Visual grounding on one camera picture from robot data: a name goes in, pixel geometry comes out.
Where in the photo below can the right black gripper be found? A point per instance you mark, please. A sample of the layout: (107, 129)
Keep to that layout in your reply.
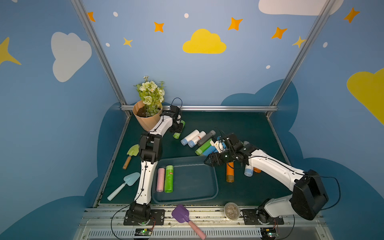
(218, 156)

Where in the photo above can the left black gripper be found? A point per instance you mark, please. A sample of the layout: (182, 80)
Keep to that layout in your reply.
(177, 126)

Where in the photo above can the green trash bag roll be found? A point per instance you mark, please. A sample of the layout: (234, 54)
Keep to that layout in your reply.
(169, 179)

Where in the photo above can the pink trash bag roll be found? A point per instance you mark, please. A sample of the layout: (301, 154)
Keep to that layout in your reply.
(161, 180)

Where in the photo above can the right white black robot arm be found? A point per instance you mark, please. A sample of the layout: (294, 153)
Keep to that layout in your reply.
(308, 194)

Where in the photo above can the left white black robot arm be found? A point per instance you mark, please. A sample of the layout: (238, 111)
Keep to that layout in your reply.
(150, 152)

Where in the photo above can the dark grey trash bag roll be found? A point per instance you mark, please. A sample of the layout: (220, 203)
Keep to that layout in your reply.
(206, 138)

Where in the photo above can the teal plastic storage box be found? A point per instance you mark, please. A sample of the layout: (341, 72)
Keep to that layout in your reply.
(193, 181)

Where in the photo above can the white blue trash bag roll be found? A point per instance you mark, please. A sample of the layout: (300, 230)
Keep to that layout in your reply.
(189, 137)

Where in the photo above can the white roll blue end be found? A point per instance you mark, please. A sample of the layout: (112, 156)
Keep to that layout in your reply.
(249, 171)

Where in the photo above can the beige flower pot with plant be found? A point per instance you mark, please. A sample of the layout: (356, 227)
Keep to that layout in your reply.
(148, 109)

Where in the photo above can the round clear lid dish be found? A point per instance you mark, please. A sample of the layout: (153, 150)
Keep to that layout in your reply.
(232, 211)

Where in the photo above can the light blue toy shovel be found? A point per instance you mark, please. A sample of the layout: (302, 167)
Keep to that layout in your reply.
(129, 180)

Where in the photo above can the right circuit board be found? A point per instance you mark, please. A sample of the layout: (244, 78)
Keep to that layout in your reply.
(269, 234)

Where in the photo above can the circuit board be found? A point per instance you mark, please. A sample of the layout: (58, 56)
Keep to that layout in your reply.
(143, 232)
(269, 234)

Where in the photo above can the left circuit board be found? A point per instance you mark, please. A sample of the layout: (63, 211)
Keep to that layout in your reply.
(143, 232)

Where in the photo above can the aluminium frame rail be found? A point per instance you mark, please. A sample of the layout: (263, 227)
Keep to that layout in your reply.
(210, 108)

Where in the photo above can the green trowel wooden handle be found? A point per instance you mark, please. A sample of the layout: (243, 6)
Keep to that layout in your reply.
(133, 151)

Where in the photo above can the purple toy shovel pink handle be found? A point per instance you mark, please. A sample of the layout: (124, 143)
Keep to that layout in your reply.
(181, 214)

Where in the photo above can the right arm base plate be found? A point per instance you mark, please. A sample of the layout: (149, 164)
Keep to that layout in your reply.
(257, 217)

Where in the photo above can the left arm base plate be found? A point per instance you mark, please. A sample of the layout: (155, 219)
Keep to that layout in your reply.
(154, 217)

